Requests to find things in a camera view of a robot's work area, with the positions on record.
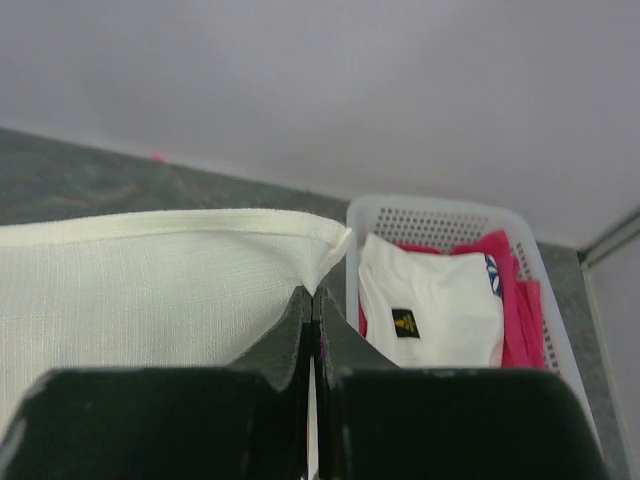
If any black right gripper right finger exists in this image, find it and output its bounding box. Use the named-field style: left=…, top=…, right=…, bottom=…
left=312, top=290, right=608, bottom=479

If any cream cloth napkin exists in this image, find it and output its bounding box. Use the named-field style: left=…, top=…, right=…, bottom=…
left=1, top=209, right=352, bottom=413

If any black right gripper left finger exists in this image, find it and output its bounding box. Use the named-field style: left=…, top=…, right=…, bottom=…
left=1, top=288, right=312, bottom=479

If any white folded cloth in basket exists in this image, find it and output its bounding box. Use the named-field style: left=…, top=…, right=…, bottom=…
left=358, top=234, right=504, bottom=368

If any white plastic basket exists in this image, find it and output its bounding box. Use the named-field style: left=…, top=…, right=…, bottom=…
left=345, top=194, right=609, bottom=469

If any right aluminium frame post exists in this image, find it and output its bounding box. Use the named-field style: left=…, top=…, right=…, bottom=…
left=577, top=207, right=639, bottom=268

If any pink cloth in basket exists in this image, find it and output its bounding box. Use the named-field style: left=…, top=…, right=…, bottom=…
left=359, top=230, right=545, bottom=369

